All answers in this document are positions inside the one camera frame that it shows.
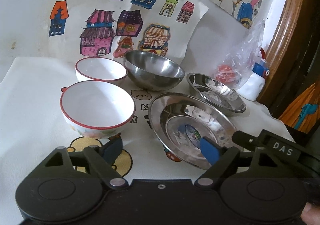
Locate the white floral bowl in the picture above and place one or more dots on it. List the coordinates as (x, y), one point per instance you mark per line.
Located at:
(97, 109)

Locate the white bottle blue cap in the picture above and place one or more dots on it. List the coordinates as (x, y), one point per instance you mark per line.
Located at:
(254, 85)

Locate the orange dress painting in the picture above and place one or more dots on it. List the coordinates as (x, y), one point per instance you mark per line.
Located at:
(303, 113)

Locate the clear plastic bag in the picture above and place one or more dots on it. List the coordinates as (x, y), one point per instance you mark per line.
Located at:
(237, 66)

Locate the white red-rimmed bowl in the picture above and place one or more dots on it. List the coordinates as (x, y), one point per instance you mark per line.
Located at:
(100, 69)

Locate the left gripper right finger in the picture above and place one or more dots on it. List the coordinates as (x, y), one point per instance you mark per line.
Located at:
(220, 159)

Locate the person's right hand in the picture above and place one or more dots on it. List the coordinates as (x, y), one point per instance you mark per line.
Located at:
(311, 214)

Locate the steel plate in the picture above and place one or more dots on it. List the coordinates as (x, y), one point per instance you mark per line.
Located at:
(180, 121)
(215, 93)

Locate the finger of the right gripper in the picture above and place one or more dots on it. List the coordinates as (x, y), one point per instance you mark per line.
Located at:
(246, 141)

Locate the houses drawing paper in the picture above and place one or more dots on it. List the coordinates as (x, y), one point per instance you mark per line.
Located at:
(109, 28)

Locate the deep steel bowl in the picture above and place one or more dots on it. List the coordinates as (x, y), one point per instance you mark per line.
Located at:
(151, 71)

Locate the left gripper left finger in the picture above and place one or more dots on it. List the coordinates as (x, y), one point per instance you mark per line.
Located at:
(100, 160)

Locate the wooden door frame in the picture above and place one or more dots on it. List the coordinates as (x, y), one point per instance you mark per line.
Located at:
(287, 49)

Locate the white printed table mat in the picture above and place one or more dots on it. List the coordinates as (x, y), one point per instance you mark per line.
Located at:
(32, 125)

